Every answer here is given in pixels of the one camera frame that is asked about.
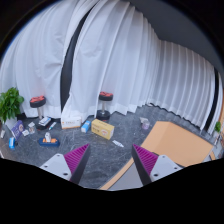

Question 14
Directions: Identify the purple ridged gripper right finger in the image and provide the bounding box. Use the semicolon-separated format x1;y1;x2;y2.
132;144;181;185

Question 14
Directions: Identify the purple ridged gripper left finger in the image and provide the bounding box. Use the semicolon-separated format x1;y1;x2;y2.
40;144;90;184

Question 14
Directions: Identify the orange table top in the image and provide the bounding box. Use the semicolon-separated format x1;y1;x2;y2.
101;121;213;191

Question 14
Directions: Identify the small blue box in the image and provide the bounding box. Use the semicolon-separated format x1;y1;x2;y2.
81;120;91;133

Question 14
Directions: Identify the white cardboard box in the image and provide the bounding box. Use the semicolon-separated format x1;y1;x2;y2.
61;117;81;129

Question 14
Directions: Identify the small white packet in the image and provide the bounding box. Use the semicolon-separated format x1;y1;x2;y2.
112;140;124;148

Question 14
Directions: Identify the clear plastic cup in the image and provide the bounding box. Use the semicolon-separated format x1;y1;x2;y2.
142;121;150;130

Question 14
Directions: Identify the yellow cardboard box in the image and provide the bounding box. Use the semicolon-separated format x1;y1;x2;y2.
91;119;114;140

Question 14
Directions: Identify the blue white box stack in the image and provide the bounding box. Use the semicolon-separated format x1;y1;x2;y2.
39;117;51;126

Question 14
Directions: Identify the small blue bottle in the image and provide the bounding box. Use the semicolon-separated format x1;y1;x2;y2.
9;137;15;149

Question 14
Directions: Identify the purple book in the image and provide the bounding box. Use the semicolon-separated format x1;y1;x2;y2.
11;120;24;140

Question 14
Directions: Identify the green potted plant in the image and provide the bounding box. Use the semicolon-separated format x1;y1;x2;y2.
0;87;24;123

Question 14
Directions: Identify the left white curtain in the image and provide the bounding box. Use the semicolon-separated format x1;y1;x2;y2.
0;0;92;118

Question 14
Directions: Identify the white curtain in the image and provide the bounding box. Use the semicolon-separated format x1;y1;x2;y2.
0;0;92;118
62;0;219;130

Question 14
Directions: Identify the right white curtain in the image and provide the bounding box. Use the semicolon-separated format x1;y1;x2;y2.
62;0;219;130

